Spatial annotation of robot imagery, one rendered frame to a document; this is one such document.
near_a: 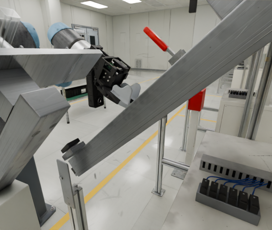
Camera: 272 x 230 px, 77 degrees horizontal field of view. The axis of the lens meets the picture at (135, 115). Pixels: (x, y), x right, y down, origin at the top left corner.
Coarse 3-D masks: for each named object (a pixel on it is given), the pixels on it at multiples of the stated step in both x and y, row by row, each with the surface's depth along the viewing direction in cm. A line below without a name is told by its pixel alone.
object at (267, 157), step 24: (216, 144) 84; (240, 144) 84; (264, 144) 84; (192, 168) 67; (264, 168) 67; (192, 192) 55; (264, 192) 55; (168, 216) 47; (192, 216) 47; (216, 216) 47; (264, 216) 47
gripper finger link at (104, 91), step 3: (99, 87) 45; (102, 87) 46; (105, 87) 46; (99, 90) 46; (102, 90) 45; (105, 90) 45; (108, 90) 45; (102, 93) 45; (105, 93) 45; (108, 93) 45; (111, 93) 45; (105, 96) 45; (108, 96) 45; (111, 96) 45; (114, 96) 45; (111, 99) 45; (114, 99) 45; (117, 99) 45; (114, 102) 45; (117, 102) 45
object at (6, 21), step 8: (0, 8) 15; (8, 8) 16; (0, 16) 15; (8, 16) 15; (16, 16) 16; (0, 24) 15; (8, 24) 16; (16, 24) 16; (0, 32) 16; (8, 32) 16; (0, 40) 16; (8, 40) 17
